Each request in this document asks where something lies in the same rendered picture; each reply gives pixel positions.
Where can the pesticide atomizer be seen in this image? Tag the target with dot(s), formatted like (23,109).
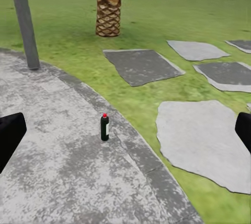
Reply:
(104,122)

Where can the bush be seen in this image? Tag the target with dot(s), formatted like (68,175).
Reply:
(108,18)

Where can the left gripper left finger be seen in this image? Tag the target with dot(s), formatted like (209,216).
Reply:
(12,130)

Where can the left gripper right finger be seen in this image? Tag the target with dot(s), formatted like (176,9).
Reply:
(243,129)

